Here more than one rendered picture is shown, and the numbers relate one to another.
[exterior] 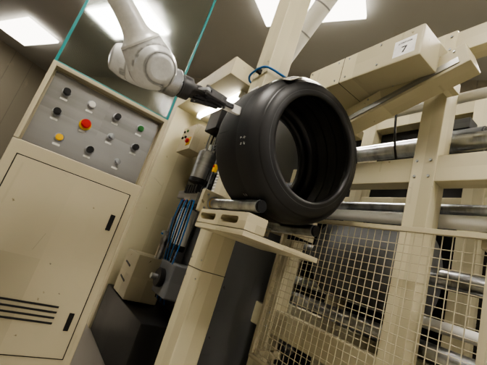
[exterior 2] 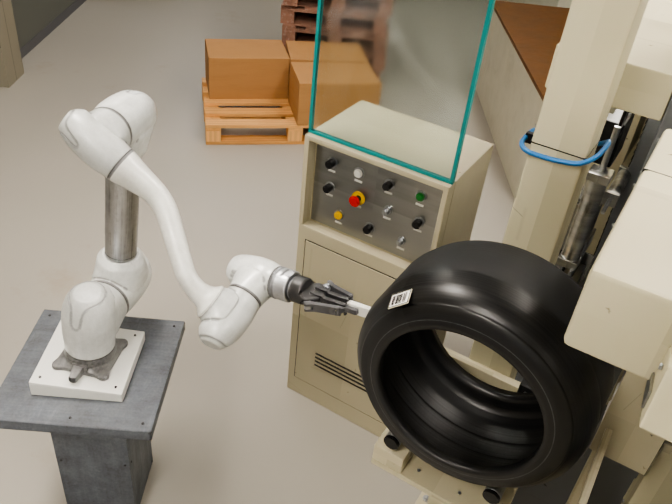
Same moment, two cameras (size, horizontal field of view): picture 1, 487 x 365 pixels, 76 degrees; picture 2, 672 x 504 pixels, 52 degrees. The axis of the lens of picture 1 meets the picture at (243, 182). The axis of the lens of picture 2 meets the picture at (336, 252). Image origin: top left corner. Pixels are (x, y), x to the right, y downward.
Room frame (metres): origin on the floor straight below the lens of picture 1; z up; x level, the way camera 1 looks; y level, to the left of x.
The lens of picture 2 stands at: (0.26, -0.98, 2.34)
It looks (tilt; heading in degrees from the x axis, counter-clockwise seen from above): 36 degrees down; 59
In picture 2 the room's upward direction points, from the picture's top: 7 degrees clockwise
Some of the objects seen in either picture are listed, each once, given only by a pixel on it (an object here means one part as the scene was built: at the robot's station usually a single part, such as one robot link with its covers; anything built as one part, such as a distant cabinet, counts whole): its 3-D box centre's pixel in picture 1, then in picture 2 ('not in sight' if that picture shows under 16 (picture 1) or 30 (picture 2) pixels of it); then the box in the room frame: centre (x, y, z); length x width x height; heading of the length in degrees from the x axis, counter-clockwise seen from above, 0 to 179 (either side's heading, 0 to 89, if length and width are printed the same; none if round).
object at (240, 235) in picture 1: (254, 240); (458, 448); (1.26, -0.11, 0.80); 0.37 x 0.36 x 0.02; 121
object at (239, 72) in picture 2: not in sight; (288, 90); (2.36, 3.49, 0.24); 1.31 x 0.90 x 0.47; 166
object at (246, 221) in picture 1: (228, 221); (416, 416); (1.18, 0.01, 0.84); 0.36 x 0.09 x 0.06; 31
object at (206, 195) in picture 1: (237, 214); (489, 385); (1.41, -0.02, 0.90); 0.40 x 0.03 x 0.10; 121
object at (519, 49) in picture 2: not in sight; (547, 94); (4.14, 2.61, 0.37); 2.19 x 0.70 x 0.74; 61
